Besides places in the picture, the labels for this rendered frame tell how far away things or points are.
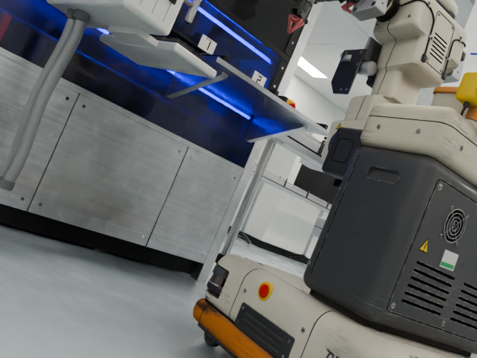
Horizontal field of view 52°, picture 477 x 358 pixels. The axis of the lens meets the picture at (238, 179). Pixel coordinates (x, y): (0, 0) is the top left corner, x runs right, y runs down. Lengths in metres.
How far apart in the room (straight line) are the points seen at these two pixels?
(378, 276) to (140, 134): 1.29
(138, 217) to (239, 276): 0.89
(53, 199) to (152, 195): 0.43
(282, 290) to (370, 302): 0.25
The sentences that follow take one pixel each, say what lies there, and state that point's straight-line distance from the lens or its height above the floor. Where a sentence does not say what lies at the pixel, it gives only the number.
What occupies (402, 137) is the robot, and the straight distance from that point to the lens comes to 1.24.
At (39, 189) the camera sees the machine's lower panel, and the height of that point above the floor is 0.18.
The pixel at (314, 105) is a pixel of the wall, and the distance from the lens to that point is 9.43.
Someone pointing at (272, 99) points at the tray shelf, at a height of 0.86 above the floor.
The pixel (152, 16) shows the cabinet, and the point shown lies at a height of 0.82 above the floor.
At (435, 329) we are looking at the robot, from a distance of 1.35.
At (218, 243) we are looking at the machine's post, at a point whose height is 0.21.
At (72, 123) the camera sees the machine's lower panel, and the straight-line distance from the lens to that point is 2.01.
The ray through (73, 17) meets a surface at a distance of 1.76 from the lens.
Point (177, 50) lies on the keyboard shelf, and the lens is 1.57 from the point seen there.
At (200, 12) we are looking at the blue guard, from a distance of 2.25.
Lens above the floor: 0.42
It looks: 3 degrees up
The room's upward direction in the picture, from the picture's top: 23 degrees clockwise
